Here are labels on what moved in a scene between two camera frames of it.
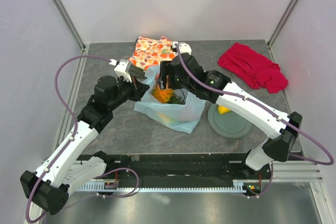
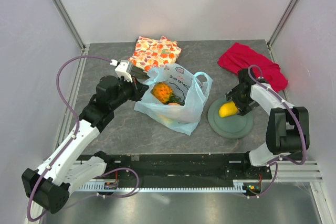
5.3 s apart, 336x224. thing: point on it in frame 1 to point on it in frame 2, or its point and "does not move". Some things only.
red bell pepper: [189, 115] does not move
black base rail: [187, 168] does not move
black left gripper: [138, 89] does not move
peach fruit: [167, 81] to [174, 104]
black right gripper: [166, 68] to [244, 108]
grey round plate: [230, 124] does not move
